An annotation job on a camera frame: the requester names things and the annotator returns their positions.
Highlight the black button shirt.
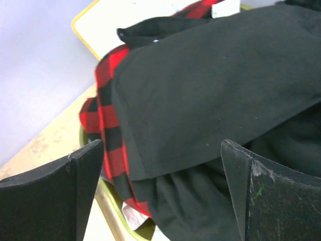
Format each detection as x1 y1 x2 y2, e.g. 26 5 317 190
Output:
111 1 320 240

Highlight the olive green laundry basket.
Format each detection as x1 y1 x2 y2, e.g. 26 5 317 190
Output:
79 125 156 241

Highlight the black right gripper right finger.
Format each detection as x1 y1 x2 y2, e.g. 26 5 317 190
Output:
221 140 320 240

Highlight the white cloth in basket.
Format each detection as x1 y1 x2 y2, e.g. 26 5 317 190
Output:
211 0 241 19

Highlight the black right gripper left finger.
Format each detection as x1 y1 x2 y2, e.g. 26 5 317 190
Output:
1 140 104 241

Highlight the red black plaid shirt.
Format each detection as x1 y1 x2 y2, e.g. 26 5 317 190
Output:
79 0 224 218

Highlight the yellow framed whiteboard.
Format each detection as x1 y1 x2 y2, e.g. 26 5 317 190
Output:
71 0 251 62

